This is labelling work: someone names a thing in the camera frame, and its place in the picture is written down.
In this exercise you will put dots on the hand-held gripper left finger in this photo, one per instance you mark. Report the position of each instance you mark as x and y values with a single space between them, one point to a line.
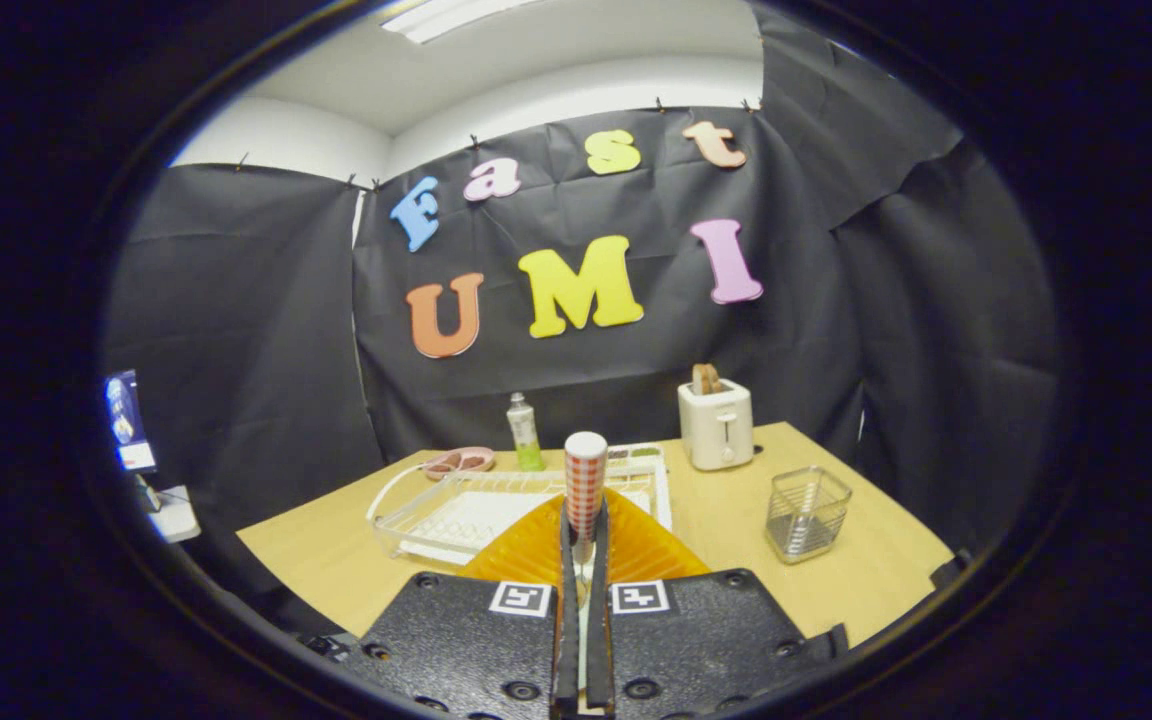
568 640

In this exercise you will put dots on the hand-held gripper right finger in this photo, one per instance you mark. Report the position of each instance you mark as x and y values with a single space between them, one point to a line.
598 640

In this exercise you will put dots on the white dish rack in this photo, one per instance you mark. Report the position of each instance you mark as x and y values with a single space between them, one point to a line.
476 515

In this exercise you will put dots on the pink dish with food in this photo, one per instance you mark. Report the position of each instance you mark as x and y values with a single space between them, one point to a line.
458 462

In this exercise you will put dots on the white divided food tray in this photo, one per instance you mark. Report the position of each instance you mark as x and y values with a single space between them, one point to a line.
641 453

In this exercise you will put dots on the green clear bottle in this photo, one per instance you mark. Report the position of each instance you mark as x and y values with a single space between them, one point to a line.
526 435

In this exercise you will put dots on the white toaster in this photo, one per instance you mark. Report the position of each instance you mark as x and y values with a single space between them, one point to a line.
716 430

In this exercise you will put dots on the brown bread slice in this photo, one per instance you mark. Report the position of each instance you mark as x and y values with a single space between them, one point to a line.
707 378

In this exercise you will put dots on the black chair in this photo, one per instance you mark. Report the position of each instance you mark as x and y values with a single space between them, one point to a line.
954 570

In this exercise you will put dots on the small white box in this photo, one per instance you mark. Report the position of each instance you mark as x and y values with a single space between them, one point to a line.
174 515

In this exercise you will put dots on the computer monitor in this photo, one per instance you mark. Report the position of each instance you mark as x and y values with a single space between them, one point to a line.
128 420

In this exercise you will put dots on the ceiling light panel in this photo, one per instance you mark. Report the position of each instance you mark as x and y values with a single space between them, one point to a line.
451 15

